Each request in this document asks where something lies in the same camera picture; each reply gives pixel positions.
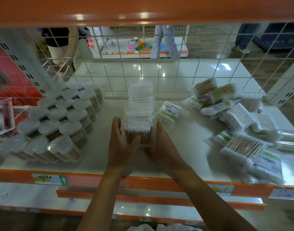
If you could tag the pile of toothbrush packs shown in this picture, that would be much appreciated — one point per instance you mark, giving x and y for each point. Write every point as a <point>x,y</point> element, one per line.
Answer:
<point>4,115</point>

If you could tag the white slotted end post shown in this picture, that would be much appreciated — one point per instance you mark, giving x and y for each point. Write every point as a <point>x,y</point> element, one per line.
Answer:
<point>286,91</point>

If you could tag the small green white tag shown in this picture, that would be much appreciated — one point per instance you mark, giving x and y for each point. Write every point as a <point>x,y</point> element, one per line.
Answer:
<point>3,196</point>

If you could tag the person's left hand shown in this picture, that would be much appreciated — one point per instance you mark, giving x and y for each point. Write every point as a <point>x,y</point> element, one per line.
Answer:
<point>120,151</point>

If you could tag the pile of cotton swab packs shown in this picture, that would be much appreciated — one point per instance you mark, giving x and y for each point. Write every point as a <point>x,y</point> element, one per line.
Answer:
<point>238,116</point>

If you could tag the person's right hand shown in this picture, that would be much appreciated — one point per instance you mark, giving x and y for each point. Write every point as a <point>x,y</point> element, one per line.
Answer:
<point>166,153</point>

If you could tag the price label green arrow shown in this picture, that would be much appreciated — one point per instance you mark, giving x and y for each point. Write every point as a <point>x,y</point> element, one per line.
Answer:
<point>45,179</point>

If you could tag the distant white orange shelf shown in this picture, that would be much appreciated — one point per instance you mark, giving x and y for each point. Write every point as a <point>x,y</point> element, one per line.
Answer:
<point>127,55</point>

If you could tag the white shelf orange rail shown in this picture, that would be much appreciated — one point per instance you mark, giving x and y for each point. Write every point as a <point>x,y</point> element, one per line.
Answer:
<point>197,141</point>

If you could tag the person's right forearm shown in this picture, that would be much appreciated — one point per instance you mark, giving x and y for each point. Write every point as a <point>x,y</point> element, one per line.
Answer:
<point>209,204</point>

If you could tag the green-label swab packet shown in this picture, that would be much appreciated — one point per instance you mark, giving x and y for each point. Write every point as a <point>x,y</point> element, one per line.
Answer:
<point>168,113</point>

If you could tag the green plastic item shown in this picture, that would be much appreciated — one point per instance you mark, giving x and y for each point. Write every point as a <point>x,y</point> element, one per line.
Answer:
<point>139,48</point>

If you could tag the pink plastic basin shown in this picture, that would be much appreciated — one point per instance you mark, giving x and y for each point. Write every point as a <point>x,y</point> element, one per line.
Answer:
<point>131,47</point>

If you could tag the blue plastic item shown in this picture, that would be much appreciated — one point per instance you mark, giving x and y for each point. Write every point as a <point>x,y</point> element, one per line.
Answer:
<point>162,47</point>

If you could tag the person's left forearm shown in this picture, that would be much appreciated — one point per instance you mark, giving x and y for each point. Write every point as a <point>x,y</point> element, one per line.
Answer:
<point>101,202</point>

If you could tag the person's white garment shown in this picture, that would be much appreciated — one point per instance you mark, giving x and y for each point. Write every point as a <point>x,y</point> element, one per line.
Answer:
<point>166,228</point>

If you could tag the white shelf board orange rim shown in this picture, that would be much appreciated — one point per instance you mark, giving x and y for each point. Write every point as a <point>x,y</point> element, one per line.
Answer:
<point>149,211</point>
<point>142,199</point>
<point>147,7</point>
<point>29,197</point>

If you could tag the plain white price label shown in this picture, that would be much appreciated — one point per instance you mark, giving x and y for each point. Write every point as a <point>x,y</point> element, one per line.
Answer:
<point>284,194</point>

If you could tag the hanging dark packaged items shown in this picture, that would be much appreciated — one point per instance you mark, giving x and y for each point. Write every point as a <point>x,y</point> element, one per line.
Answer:
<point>0,79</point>

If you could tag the white slotted shelf post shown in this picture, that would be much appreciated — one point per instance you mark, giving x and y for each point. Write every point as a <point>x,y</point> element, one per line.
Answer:
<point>21,62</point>

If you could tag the orange plastic item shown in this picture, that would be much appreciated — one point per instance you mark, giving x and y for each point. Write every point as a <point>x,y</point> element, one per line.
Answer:
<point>142,43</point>

